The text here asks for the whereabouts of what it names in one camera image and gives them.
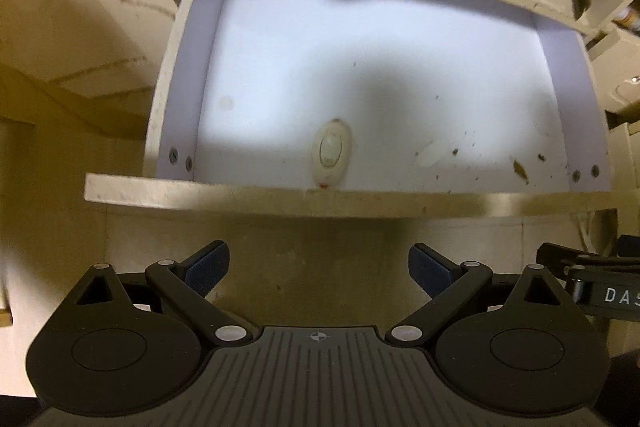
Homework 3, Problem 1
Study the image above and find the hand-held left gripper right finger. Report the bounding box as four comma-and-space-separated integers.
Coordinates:
385, 243, 576, 348

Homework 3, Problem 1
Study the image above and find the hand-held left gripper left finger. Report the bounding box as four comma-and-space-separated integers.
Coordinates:
62, 241, 253, 348

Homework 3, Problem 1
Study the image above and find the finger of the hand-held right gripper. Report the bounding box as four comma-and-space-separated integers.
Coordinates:
536, 234, 640, 279

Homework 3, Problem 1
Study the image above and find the white oval plastic gadget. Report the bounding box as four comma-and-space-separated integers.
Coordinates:
311, 119, 353, 188

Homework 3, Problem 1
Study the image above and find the white-lined drawer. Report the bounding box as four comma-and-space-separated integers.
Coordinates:
84, 0, 623, 219

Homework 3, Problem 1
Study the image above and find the white bottle red label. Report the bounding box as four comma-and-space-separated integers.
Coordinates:
612, 6, 640, 32

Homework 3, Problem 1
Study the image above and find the white strap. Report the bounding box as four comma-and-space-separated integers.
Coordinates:
575, 212, 618, 258

